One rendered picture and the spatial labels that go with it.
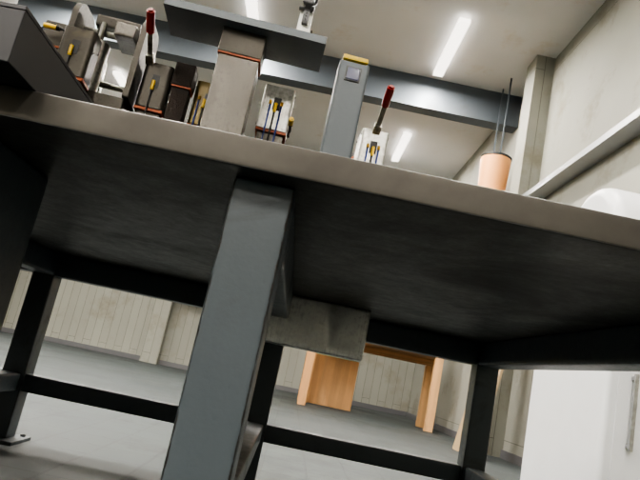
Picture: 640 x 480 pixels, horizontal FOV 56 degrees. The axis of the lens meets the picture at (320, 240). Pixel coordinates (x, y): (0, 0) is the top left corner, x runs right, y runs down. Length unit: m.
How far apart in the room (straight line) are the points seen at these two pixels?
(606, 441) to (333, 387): 6.43
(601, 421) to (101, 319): 9.81
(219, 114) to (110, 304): 10.28
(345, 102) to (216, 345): 0.80
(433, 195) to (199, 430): 0.39
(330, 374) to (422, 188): 8.16
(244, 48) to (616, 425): 2.05
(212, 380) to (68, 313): 11.06
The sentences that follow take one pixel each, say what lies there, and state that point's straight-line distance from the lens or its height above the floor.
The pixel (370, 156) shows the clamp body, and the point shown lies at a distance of 1.55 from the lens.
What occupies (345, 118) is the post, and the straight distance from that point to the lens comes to 1.40.
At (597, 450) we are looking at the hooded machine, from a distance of 2.76.
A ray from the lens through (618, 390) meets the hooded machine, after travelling 2.77.
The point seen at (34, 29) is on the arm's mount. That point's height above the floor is 0.76.
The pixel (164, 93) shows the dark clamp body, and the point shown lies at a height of 1.01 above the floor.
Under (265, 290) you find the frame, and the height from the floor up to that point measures 0.52.
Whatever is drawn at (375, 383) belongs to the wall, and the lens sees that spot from 11.16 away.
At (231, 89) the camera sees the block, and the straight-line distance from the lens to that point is 1.41.
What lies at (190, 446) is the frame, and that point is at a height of 0.33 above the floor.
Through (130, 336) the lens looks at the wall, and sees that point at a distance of 11.43.
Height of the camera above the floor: 0.44
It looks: 12 degrees up
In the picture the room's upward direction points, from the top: 12 degrees clockwise
